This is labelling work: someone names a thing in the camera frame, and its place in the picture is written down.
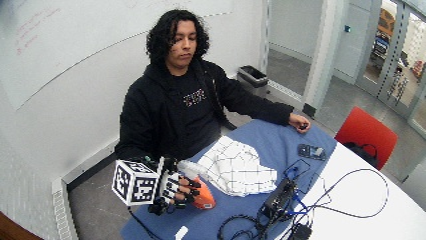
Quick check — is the white cloth with grid lines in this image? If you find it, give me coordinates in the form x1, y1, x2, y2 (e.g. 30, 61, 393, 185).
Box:
196, 135, 279, 198

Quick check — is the grey trash bin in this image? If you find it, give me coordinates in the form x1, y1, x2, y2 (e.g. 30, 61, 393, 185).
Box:
235, 64, 270, 99

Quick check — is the orange spray bottle white top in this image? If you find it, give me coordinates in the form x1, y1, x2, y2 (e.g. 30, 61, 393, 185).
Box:
176, 159, 218, 211

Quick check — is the red chair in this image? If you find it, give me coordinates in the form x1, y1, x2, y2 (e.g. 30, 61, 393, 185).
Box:
334, 106, 399, 171

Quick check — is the the person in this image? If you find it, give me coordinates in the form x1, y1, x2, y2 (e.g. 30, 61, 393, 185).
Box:
113, 9, 313, 165

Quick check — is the black phone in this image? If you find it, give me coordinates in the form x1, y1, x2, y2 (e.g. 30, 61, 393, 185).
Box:
295, 143, 329, 162

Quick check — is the black electronics box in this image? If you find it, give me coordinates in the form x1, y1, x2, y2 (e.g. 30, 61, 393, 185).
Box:
258, 177, 299, 220

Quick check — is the blue tablecloth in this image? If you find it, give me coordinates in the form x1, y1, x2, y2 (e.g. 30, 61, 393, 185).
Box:
120, 118, 339, 240

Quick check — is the coiled black cable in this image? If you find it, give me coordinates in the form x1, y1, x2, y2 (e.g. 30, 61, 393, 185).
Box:
216, 214, 270, 240

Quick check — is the black glove cable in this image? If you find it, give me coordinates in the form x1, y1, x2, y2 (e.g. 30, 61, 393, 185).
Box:
126, 205, 166, 240

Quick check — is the black bag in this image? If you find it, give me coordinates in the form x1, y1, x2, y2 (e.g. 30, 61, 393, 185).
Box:
342, 141, 381, 168

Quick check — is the blue cable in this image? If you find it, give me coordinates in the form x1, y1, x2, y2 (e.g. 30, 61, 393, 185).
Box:
283, 165, 313, 216

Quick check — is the black power adapter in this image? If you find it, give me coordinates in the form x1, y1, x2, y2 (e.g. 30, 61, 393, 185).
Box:
289, 223, 314, 240

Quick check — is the small white object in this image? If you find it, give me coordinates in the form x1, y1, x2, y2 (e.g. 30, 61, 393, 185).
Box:
173, 225, 190, 240

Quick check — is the brown wooden furniture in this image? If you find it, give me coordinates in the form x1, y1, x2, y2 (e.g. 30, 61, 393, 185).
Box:
0, 211, 45, 240

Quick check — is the whiteboard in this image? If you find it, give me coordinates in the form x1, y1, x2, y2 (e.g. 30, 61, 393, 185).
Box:
0, 0, 237, 112

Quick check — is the long black cable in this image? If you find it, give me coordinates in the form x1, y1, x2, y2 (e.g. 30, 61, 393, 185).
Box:
283, 158, 391, 240

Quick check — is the white cube with black markers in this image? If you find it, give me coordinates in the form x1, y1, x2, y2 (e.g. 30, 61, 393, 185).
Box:
110, 159, 161, 207

